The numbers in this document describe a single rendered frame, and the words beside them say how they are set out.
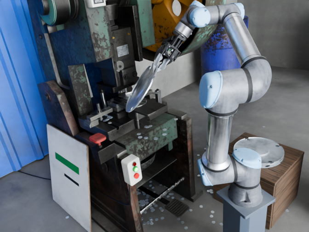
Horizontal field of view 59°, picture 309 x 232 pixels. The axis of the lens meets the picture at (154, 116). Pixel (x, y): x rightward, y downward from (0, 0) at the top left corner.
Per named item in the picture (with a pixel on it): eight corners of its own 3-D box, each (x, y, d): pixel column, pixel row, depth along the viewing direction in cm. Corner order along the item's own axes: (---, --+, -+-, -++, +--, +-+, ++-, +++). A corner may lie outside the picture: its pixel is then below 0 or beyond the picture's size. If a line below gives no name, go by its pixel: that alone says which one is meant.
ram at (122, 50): (143, 79, 149) (135, 23, 136) (122, 88, 140) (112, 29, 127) (123, 75, 161) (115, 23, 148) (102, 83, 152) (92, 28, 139)
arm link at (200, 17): (219, 5, 106) (212, 4, 116) (191, 8, 105) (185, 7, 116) (220, 26, 109) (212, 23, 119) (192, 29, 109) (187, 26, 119)
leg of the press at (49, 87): (148, 244, 159) (125, 103, 119) (134, 258, 152) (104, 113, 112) (70, 180, 220) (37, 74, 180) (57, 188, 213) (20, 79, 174)
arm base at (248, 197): (270, 197, 121) (271, 180, 117) (245, 212, 115) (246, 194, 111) (244, 179, 133) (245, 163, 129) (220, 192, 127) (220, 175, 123)
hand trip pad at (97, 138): (110, 149, 127) (106, 136, 123) (99, 155, 123) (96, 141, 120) (101, 145, 131) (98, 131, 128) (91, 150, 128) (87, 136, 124)
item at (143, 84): (140, 74, 156) (140, 73, 156) (165, 54, 131) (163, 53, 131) (121, 117, 145) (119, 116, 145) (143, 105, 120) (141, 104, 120)
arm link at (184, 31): (178, 20, 125) (191, 30, 128) (172, 29, 126) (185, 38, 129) (181, 22, 118) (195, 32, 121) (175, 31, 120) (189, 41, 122)
